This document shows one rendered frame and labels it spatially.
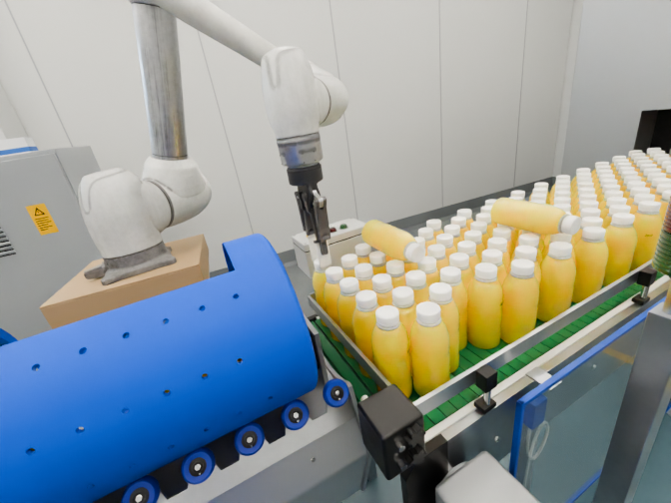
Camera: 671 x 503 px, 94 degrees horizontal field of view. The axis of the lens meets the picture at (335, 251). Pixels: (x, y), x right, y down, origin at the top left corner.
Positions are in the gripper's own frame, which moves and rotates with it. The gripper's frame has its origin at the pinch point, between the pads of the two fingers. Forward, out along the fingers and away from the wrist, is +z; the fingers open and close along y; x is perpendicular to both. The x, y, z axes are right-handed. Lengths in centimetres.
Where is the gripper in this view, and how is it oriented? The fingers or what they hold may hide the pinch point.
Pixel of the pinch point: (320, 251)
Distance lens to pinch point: 74.8
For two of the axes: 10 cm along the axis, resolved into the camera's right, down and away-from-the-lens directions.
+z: 1.5, 9.1, 3.9
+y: 4.4, 2.9, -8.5
